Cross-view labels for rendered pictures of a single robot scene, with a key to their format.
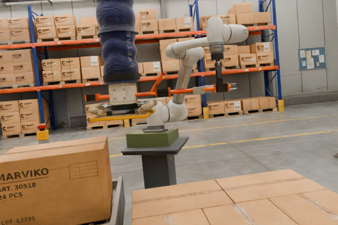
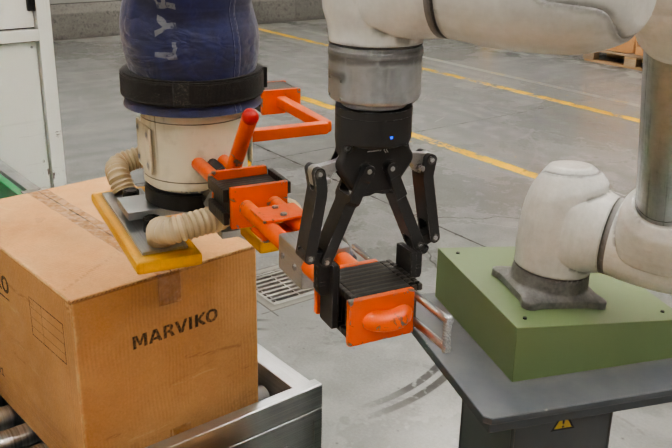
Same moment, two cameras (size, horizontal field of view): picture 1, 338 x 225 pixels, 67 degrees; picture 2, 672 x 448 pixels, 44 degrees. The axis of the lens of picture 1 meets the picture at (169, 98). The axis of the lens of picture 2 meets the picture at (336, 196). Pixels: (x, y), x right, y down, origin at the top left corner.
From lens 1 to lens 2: 150 cm
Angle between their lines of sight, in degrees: 59
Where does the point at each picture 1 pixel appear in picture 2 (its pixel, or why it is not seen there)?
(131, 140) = (445, 279)
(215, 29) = not seen: outside the picture
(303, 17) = not seen: outside the picture
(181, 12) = not seen: outside the picture
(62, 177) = (24, 319)
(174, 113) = (625, 253)
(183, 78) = (647, 112)
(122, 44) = not seen: outside the picture
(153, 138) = (485, 316)
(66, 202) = (32, 381)
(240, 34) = (507, 12)
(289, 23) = not seen: outside the picture
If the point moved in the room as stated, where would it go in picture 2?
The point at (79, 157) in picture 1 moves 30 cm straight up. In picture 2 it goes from (39, 291) to (22, 135)
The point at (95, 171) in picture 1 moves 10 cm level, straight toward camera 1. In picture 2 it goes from (62, 349) to (11, 371)
